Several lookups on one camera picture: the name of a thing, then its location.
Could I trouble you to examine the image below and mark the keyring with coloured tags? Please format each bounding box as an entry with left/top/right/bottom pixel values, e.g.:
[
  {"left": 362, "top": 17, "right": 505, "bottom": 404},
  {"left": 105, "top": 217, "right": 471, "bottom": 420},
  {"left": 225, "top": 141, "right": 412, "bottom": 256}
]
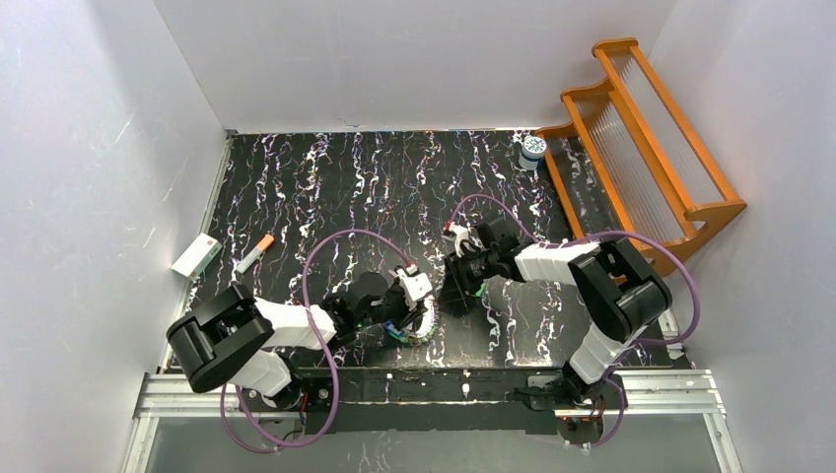
[{"left": 383, "top": 296, "right": 440, "bottom": 346}]

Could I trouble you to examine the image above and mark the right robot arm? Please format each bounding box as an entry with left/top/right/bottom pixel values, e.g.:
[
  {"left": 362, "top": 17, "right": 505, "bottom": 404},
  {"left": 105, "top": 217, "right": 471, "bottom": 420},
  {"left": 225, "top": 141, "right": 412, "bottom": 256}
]
[{"left": 443, "top": 220, "right": 672, "bottom": 392}]

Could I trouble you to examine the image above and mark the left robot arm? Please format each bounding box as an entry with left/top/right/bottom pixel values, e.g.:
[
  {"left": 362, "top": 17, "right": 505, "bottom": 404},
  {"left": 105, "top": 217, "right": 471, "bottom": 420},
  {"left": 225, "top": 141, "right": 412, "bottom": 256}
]
[{"left": 166, "top": 267, "right": 434, "bottom": 396}]

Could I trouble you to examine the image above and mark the orange white marker tube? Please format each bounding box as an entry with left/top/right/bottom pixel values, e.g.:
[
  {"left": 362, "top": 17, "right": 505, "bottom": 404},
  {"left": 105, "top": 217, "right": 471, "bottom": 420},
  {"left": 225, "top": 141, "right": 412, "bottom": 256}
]
[{"left": 235, "top": 234, "right": 275, "bottom": 274}]

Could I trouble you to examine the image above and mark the small white blue jar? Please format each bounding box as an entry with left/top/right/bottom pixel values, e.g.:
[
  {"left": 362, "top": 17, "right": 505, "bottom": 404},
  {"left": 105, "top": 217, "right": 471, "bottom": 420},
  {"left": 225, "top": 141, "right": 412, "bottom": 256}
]
[{"left": 519, "top": 135, "right": 548, "bottom": 170}]

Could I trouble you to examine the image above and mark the white cardboard box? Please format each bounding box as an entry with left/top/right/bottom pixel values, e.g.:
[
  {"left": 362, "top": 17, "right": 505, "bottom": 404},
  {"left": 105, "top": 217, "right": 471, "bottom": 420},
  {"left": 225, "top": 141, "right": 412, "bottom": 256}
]
[{"left": 171, "top": 233, "right": 222, "bottom": 281}]

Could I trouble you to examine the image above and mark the orange wooden rack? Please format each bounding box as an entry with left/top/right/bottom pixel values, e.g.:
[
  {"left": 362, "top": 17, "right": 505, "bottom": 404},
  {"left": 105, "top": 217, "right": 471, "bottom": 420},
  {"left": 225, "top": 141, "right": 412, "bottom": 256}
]
[{"left": 535, "top": 37, "right": 746, "bottom": 260}]

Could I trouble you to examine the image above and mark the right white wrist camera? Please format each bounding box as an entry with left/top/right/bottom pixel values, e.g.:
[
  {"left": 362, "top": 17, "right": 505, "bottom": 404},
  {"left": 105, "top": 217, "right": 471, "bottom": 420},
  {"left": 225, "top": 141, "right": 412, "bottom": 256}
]
[{"left": 443, "top": 221, "right": 480, "bottom": 257}]

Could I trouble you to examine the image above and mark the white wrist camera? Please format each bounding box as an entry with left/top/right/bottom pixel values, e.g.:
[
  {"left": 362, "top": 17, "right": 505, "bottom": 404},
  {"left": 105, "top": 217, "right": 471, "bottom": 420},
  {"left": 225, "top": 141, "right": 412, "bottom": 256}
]
[
  {"left": 443, "top": 221, "right": 480, "bottom": 257},
  {"left": 391, "top": 262, "right": 434, "bottom": 310}
]

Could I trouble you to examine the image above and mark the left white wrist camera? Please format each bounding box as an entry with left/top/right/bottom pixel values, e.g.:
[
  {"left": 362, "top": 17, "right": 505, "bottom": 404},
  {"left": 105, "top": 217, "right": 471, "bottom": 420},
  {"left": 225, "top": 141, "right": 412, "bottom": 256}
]
[{"left": 391, "top": 262, "right": 434, "bottom": 310}]

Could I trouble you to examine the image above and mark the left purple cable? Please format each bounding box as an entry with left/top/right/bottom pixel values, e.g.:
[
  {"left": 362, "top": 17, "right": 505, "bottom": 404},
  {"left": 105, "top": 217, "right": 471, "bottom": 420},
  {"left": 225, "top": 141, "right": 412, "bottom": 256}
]
[{"left": 218, "top": 228, "right": 419, "bottom": 456}]

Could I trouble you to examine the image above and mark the purple cable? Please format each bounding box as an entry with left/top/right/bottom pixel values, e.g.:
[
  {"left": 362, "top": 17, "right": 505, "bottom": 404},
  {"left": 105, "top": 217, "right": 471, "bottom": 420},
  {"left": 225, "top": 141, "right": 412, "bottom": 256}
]
[
  {"left": 447, "top": 193, "right": 702, "bottom": 451},
  {"left": 218, "top": 228, "right": 419, "bottom": 456}
]

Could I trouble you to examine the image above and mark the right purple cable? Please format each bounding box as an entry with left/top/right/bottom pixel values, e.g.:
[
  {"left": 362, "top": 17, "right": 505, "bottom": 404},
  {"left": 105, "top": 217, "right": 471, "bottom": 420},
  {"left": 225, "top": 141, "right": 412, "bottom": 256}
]
[{"left": 447, "top": 193, "right": 702, "bottom": 451}]

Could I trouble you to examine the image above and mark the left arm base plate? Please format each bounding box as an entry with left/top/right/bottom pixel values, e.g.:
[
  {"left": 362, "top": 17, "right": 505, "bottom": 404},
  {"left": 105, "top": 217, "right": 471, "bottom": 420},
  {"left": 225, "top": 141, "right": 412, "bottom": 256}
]
[{"left": 243, "top": 375, "right": 333, "bottom": 413}]

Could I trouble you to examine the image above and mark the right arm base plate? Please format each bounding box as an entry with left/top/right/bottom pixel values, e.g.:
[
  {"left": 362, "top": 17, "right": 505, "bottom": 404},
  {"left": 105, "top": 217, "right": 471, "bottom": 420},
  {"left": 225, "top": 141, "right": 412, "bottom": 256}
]
[{"left": 507, "top": 374, "right": 624, "bottom": 417}]

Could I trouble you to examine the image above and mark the aluminium rail frame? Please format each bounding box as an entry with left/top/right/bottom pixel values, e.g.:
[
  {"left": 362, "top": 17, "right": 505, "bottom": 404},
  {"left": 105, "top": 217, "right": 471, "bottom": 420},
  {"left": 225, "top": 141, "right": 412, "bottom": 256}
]
[{"left": 122, "top": 368, "right": 742, "bottom": 472}]

